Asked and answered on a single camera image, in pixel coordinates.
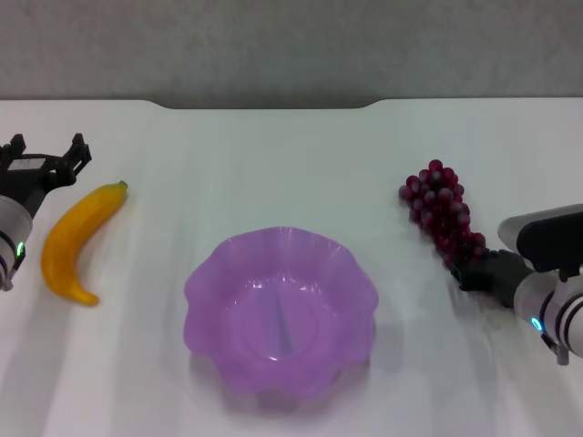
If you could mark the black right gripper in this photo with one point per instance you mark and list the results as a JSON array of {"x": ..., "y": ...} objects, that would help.
[{"x": 501, "y": 277}]

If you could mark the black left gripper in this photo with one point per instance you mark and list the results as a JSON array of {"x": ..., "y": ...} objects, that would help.
[{"x": 27, "y": 179}]

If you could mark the dark red grape bunch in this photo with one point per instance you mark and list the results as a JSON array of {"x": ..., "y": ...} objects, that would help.
[{"x": 439, "y": 205}]

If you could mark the yellow banana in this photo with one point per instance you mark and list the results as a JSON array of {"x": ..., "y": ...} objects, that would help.
[{"x": 68, "y": 236}]

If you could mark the purple wavy plastic plate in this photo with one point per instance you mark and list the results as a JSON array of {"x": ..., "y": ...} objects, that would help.
[{"x": 280, "y": 314}]

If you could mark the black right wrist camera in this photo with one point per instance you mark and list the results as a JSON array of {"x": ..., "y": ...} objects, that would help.
[{"x": 546, "y": 236}]

